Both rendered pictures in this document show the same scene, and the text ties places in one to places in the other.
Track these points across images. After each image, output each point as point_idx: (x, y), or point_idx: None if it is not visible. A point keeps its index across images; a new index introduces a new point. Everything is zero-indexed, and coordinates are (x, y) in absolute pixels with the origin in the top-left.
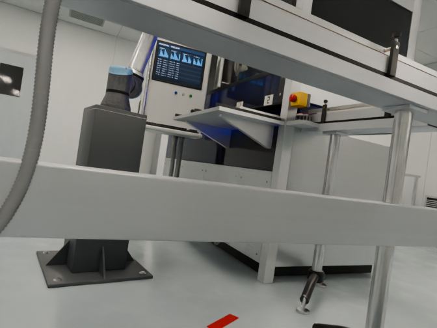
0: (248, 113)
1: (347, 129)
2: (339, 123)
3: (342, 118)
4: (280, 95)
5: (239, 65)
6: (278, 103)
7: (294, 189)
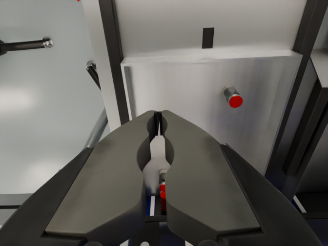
0: (98, 75)
1: (7, 194)
2: (18, 203)
3: (9, 210)
4: (142, 242)
5: (93, 148)
6: (149, 215)
7: None
